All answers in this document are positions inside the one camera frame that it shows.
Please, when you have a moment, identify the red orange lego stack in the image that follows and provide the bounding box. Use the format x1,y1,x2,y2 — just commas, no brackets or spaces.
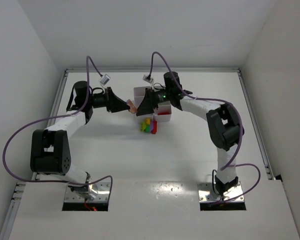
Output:
126,99,138,114

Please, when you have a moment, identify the red lego brick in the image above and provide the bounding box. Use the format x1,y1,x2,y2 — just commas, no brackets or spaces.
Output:
157,111,171,116

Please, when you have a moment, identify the multicolour lego cluster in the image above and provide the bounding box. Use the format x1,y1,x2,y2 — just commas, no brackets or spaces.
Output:
140,118,158,135

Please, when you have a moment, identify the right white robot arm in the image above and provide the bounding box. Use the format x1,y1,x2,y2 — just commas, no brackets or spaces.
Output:
136,71,244,195

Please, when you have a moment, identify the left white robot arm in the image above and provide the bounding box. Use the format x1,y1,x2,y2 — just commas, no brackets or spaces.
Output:
30,81,130,195

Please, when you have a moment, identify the white six-compartment container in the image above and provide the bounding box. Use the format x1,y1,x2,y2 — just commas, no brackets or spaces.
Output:
132,86,173,123

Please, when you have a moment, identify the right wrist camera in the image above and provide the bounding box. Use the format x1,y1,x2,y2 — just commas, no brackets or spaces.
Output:
142,74,154,86

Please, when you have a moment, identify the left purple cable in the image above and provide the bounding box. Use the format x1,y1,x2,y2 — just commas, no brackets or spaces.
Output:
2,55,113,186

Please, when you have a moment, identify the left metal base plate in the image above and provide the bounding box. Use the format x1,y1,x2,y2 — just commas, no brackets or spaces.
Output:
64,182,111,203

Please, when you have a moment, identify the metal base plate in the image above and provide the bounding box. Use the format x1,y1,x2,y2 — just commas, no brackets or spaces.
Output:
64,182,111,203
197,181,245,203

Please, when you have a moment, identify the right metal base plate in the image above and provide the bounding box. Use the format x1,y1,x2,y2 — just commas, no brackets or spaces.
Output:
197,181,245,203

